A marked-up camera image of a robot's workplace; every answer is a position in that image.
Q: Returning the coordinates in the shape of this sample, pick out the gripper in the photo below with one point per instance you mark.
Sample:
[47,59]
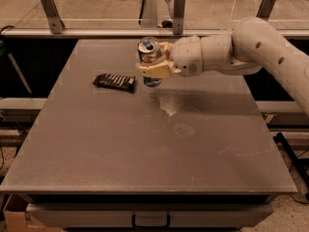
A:
[185,56]

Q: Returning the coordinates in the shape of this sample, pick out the cardboard box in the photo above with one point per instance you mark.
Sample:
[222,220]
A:
[18,220]

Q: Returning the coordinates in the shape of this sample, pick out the brown chocolate rxbar wrapper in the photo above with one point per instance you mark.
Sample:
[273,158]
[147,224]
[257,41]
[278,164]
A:
[115,81]

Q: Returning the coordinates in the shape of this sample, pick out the red bull can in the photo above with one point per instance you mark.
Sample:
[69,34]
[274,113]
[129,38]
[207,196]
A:
[148,51]

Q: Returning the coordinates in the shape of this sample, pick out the left metal barrier bracket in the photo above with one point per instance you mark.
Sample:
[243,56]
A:
[55,23]

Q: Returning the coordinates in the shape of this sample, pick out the clear acrylic barrier panel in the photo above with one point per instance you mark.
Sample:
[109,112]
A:
[95,14]

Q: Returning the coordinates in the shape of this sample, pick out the middle metal barrier bracket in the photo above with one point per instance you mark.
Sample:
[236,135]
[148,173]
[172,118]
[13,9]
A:
[178,17]

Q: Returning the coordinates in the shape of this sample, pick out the right metal barrier bracket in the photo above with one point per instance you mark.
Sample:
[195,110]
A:
[265,9]

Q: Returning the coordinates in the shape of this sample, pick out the grey drawer with handle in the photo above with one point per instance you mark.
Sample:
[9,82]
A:
[149,216]

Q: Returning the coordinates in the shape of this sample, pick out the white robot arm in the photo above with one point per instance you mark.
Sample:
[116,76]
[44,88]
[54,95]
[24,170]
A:
[252,45]

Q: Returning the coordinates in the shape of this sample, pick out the metal barrier bracket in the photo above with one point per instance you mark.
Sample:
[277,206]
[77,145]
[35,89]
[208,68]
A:
[178,17]
[265,9]
[55,23]

